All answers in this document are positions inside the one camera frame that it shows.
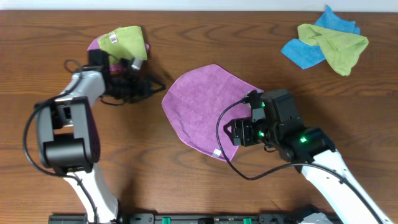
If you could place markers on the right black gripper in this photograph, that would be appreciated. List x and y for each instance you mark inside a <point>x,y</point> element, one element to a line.
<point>240,128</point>

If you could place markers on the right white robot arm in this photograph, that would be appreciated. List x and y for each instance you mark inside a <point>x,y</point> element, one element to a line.
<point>275,122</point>

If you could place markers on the purple microfiber cloth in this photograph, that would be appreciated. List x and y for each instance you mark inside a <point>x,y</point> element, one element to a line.
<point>194,103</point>

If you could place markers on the folded green cloth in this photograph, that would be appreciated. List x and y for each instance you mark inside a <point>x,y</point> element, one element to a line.
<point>124,42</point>

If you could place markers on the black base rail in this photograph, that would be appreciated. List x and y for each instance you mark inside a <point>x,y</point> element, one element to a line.
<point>149,218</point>

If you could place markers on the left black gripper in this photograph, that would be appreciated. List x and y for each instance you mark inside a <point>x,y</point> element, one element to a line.
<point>146,91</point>

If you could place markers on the crumpled blue cloth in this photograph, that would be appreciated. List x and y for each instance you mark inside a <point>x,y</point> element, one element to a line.
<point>306,56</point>

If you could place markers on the folded purple cloth underneath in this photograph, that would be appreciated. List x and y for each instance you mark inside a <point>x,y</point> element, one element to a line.
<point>113,68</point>

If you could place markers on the crumpled green cloth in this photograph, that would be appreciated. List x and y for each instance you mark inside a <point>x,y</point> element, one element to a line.
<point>340,49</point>

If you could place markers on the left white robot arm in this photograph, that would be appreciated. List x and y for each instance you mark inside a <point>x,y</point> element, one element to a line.
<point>67,136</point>

